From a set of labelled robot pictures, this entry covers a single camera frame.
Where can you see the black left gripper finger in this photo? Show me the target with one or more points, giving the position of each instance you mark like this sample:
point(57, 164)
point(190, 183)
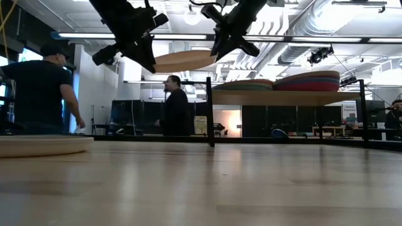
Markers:
point(141, 56)
point(149, 45)

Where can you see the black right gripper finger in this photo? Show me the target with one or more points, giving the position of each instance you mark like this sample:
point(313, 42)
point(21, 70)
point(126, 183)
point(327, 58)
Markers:
point(218, 42)
point(226, 47)

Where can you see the peach plastic plate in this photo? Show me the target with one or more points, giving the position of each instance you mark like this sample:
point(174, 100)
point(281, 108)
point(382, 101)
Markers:
point(185, 61)

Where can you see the terracotta plastic plate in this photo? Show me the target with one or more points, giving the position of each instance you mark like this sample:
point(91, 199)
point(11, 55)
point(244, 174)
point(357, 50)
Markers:
point(248, 81)

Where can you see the mint plastic plate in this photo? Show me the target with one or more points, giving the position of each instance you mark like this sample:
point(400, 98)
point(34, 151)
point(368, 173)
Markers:
point(242, 88)

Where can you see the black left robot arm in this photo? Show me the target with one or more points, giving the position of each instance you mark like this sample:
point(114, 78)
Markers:
point(113, 7)

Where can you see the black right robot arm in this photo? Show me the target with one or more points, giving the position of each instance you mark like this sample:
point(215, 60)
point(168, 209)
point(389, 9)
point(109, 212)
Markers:
point(251, 7)

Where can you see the linear ceiling light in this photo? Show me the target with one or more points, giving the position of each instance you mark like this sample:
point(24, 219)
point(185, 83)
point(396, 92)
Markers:
point(176, 36)

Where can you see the person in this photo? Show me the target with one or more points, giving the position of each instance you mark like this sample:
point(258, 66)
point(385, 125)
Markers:
point(176, 110)
point(394, 120)
point(37, 91)

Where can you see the pale poster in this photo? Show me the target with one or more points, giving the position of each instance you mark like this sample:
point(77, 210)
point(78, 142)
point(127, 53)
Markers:
point(200, 125)

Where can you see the black ceiling-mounted device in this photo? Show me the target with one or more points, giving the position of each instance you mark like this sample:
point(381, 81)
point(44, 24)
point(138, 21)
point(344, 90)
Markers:
point(320, 55)

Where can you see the wooden bench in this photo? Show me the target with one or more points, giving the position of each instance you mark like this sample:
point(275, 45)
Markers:
point(328, 129)

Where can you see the grey plastic plate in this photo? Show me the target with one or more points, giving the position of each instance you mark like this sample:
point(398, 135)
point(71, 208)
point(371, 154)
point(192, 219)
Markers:
point(41, 146)

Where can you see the wooden shelf with black frame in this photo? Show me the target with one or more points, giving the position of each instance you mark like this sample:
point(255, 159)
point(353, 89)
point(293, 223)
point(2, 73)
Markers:
point(282, 98)

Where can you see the silver ventilation duct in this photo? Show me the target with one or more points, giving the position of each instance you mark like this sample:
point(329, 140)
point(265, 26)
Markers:
point(314, 19)

